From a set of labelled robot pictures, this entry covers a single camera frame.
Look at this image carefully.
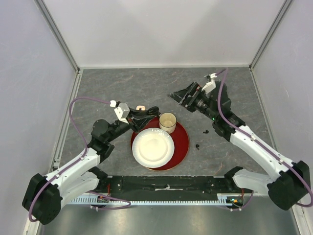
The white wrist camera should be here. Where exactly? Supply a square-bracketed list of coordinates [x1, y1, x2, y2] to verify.
[110, 100, 130, 124]
[202, 73, 217, 94]

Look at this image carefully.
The white ceramic plate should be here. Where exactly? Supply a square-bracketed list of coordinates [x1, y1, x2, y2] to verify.
[132, 128, 175, 168]

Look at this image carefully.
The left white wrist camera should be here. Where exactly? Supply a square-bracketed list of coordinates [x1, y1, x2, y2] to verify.
[110, 100, 130, 124]

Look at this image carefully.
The red round tray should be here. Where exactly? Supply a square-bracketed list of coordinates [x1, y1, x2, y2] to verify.
[130, 117, 190, 171]

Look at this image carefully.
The aluminium frame post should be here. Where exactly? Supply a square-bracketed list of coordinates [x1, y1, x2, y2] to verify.
[34, 0, 80, 73]
[249, 0, 293, 72]

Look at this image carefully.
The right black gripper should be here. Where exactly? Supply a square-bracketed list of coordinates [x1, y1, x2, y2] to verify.
[167, 81, 218, 121]

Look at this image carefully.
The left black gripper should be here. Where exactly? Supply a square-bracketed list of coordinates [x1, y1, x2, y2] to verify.
[106, 106, 155, 142]

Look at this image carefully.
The left aluminium frame post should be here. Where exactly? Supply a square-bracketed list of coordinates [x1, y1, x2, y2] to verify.
[34, 0, 80, 73]

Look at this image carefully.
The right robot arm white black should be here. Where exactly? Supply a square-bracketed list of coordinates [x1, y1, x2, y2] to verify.
[168, 82, 313, 211]

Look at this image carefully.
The right aluminium frame post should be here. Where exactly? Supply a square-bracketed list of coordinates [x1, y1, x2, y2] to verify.
[249, 0, 293, 72]

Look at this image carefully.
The pink earbud charging case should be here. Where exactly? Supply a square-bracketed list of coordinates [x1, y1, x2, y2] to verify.
[136, 105, 146, 111]

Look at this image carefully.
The black earbud charging case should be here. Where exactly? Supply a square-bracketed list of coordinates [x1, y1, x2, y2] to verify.
[147, 106, 159, 116]

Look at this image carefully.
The slotted cable duct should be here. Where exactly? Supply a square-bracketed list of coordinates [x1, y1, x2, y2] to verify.
[68, 193, 243, 206]

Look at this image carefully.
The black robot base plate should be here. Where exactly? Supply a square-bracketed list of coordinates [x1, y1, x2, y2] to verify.
[95, 176, 242, 201]

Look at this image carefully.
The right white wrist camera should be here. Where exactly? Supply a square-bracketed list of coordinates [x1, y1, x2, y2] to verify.
[202, 73, 217, 94]

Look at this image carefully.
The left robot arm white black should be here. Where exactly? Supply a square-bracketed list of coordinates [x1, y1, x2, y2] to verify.
[22, 103, 159, 225]

